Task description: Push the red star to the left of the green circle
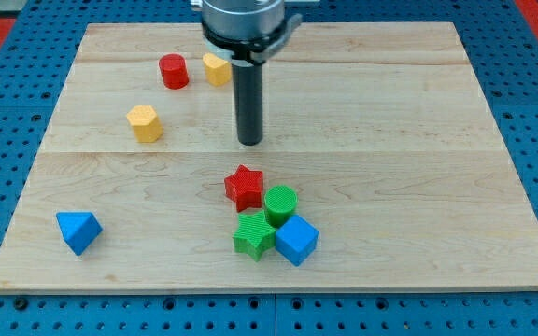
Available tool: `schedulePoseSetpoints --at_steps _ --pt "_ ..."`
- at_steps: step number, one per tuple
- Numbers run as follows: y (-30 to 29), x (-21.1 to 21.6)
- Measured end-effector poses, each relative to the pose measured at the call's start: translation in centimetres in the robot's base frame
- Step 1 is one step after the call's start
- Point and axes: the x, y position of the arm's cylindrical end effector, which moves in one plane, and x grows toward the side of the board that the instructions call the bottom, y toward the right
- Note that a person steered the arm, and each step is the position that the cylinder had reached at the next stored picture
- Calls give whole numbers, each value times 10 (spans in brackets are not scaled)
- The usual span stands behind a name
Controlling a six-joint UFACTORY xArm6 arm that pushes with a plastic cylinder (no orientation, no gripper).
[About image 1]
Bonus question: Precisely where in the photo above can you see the red star block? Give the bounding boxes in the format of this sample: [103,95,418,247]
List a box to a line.
[224,164,263,212]

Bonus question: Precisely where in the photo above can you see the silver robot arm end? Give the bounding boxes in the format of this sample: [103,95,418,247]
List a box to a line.
[191,0,304,67]

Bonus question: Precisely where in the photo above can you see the green star block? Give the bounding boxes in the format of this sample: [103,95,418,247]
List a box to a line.
[233,210,276,262]

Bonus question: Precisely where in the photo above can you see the green cylinder block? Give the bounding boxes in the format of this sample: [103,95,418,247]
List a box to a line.
[264,185,298,228]

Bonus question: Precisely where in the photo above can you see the blue cube block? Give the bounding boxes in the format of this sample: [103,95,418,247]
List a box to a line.
[276,215,319,267]

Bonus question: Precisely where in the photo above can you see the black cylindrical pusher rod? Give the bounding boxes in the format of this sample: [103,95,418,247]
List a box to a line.
[232,65,263,146]

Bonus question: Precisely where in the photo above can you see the yellow heart block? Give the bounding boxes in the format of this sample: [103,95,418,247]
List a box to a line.
[202,53,232,87]

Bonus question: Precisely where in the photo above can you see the wooden board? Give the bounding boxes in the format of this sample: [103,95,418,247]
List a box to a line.
[0,22,538,295]

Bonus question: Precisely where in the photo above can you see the yellow hexagon block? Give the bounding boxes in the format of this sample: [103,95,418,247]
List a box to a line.
[126,105,163,143]

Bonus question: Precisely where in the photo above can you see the red cylinder block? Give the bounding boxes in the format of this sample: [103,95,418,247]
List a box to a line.
[159,53,190,90]

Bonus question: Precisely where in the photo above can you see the blue triangle block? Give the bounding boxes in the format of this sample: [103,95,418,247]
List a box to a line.
[56,212,103,256]

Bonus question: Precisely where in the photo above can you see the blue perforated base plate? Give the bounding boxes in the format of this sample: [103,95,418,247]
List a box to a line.
[0,0,538,335]

